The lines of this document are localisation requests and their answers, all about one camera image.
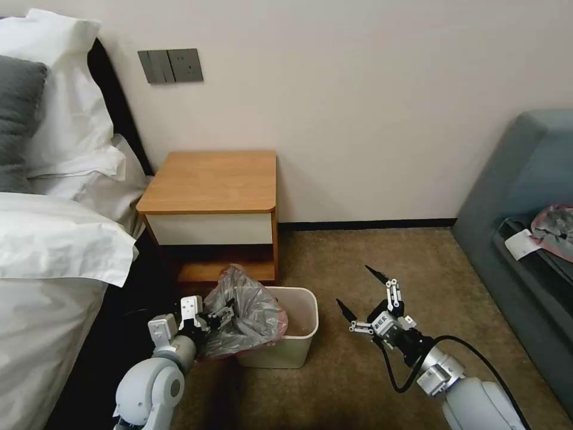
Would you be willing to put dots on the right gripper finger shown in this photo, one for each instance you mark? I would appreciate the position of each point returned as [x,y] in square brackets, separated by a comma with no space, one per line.
[393,295]
[361,327]

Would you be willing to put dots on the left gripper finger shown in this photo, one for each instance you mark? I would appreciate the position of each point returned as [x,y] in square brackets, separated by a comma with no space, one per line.
[220,322]
[224,308]

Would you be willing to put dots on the grey translucent garbage bag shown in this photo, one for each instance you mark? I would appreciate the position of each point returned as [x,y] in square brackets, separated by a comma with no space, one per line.
[250,304]

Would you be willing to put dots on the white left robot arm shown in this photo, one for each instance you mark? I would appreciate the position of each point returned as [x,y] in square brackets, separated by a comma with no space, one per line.
[147,385]

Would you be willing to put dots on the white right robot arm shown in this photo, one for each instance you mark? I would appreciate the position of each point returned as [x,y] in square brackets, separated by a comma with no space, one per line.
[479,403]

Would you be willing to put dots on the white plastic trash can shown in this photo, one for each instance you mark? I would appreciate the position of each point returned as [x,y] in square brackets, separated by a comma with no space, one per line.
[279,351]

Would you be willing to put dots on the pink and grey plastic bag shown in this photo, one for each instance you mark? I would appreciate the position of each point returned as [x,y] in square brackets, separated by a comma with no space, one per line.
[557,233]

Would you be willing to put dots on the black bed base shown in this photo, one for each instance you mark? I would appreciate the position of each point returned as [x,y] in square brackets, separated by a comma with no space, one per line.
[134,286]

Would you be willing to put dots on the black baseboard strip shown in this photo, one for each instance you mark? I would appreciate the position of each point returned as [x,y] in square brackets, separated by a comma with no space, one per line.
[367,220]

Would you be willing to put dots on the wooden nightstand with white drawer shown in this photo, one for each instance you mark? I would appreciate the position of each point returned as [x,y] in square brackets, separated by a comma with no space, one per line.
[210,183]

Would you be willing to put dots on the white paper card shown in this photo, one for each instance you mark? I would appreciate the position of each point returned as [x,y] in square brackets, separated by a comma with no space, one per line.
[519,244]

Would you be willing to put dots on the grey-blue sofa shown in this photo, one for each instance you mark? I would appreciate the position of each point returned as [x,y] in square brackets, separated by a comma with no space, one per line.
[501,188]

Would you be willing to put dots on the white bed sheet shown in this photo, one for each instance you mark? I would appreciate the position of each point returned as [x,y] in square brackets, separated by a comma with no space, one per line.
[40,340]

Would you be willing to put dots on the white duvet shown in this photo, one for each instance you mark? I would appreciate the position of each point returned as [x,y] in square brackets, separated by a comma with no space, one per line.
[58,237]

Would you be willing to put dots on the flat white pillow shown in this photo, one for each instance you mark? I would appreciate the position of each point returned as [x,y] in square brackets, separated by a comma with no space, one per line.
[107,179]

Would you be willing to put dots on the black headboard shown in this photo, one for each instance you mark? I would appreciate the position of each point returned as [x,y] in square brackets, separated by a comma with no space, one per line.
[121,107]

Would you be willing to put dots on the large white pillow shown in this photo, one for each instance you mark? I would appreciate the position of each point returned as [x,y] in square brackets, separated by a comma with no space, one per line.
[71,103]

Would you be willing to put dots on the dark grey pillow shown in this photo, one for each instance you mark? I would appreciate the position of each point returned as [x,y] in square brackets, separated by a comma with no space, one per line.
[18,121]

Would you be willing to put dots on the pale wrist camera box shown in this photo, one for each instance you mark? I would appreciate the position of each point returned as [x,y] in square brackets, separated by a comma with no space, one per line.
[190,307]

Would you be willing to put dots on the grey wall socket panel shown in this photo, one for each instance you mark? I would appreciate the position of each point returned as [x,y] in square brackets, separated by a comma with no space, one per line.
[185,65]

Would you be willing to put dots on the grey wall switch panel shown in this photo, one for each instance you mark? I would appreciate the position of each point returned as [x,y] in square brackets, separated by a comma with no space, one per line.
[153,66]

